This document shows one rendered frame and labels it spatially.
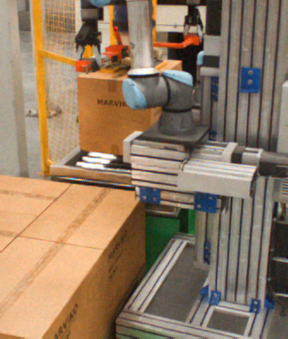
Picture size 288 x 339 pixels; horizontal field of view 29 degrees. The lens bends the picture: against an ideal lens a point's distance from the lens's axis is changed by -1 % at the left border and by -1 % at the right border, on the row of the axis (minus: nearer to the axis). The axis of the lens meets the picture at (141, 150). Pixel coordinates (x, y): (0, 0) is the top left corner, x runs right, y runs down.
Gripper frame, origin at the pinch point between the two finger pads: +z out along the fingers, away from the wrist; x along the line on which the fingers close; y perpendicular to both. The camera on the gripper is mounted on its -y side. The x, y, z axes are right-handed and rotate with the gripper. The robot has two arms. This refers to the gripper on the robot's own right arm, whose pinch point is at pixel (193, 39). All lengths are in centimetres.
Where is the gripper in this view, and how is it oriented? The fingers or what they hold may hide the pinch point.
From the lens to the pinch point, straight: 326.8
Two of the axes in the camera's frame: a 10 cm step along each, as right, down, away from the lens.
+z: 0.0, 9.4, 3.4
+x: 9.5, 1.1, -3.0
